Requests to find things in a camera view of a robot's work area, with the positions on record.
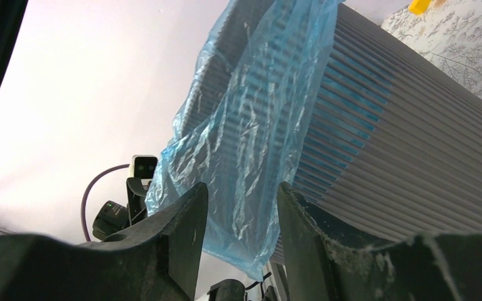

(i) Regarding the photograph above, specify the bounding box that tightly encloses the small yellow toy block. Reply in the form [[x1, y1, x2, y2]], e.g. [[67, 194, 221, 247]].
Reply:
[[408, 0, 432, 15]]

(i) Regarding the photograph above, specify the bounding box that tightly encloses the blue plastic trash bag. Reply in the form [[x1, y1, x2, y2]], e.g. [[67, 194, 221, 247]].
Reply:
[[145, 1, 339, 280]]

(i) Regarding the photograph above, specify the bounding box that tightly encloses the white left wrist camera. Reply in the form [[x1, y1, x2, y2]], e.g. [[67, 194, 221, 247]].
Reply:
[[129, 155, 158, 179]]

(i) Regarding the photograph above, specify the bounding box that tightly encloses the floral patterned table mat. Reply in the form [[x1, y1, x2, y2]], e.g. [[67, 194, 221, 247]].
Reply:
[[381, 0, 482, 99]]

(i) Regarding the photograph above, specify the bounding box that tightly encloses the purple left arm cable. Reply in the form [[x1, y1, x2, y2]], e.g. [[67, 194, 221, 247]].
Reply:
[[80, 163, 131, 243]]

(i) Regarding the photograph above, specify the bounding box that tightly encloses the grey mesh trash bin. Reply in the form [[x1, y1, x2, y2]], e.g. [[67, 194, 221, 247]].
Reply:
[[292, 4, 482, 244]]

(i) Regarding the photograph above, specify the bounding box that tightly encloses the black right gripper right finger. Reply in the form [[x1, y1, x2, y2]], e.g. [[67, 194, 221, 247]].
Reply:
[[277, 182, 482, 300]]

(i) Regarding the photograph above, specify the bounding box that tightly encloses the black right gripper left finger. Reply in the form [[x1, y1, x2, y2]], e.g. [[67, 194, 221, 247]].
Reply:
[[0, 182, 208, 300]]

